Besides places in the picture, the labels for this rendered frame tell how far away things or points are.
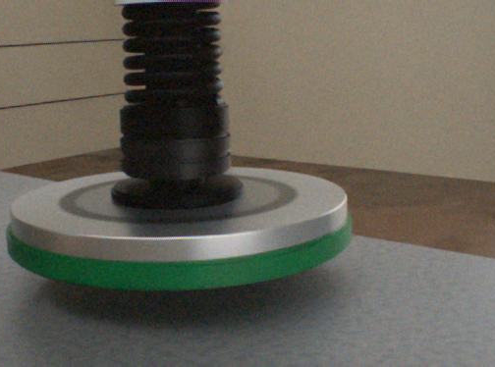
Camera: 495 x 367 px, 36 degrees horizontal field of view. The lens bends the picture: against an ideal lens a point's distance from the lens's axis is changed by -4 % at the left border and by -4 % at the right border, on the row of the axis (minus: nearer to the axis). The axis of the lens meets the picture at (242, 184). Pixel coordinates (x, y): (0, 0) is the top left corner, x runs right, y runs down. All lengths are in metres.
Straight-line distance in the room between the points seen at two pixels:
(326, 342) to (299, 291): 0.08
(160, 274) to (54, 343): 0.07
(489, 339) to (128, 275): 0.19
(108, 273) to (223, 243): 0.06
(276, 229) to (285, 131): 5.90
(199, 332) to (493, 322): 0.16
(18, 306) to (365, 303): 0.21
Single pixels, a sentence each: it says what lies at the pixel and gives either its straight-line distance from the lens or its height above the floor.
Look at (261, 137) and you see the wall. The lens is 6.46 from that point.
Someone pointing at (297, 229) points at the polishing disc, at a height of 0.92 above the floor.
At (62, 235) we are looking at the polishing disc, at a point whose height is 0.93.
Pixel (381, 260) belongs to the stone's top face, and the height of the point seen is 0.87.
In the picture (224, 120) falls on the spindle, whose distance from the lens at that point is 0.48.
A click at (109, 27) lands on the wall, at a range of 7.31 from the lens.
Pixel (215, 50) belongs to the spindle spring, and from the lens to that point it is 0.48.
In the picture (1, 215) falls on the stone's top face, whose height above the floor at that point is 0.87.
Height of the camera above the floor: 1.03
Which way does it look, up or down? 11 degrees down
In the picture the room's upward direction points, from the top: 1 degrees counter-clockwise
